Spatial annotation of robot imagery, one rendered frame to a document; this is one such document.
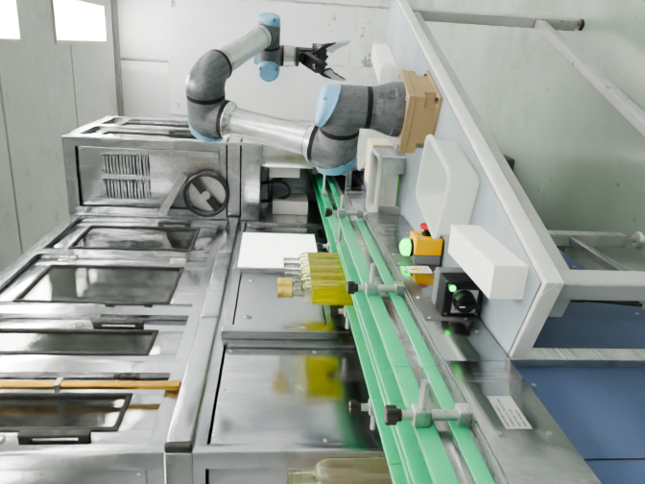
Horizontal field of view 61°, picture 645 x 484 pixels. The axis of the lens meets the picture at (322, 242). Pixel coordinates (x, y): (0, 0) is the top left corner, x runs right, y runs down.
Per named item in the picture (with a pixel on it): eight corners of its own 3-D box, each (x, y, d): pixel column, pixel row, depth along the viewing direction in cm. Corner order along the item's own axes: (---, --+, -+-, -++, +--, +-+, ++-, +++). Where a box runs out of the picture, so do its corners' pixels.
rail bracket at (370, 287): (402, 290, 129) (346, 289, 128) (405, 260, 126) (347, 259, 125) (406, 298, 125) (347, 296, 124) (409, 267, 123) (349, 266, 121)
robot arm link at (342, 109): (370, 98, 145) (318, 94, 144) (363, 142, 154) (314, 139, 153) (366, 77, 154) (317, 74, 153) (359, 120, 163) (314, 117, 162)
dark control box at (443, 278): (468, 301, 121) (430, 300, 120) (473, 267, 118) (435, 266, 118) (481, 318, 113) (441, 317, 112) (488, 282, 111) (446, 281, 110)
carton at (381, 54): (388, 44, 215) (372, 43, 214) (397, 69, 196) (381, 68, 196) (386, 60, 219) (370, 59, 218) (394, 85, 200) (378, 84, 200)
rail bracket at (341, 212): (359, 242, 188) (322, 241, 187) (363, 194, 182) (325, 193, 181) (360, 245, 185) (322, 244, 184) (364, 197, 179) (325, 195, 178)
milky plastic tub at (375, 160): (388, 208, 204) (365, 207, 203) (394, 148, 197) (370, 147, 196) (397, 223, 188) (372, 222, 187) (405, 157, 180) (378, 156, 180)
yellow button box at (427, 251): (434, 255, 147) (407, 254, 146) (438, 229, 144) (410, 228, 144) (441, 265, 140) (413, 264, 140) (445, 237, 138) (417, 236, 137)
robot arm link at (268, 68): (256, 53, 188) (258, 39, 196) (256, 83, 196) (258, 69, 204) (280, 54, 189) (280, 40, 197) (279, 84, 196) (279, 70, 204)
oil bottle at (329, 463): (418, 477, 110) (286, 479, 107) (421, 454, 108) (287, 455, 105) (425, 499, 104) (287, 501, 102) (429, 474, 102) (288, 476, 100)
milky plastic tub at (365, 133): (377, 133, 239) (357, 133, 238) (388, 115, 217) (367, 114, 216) (377, 172, 237) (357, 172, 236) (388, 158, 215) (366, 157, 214)
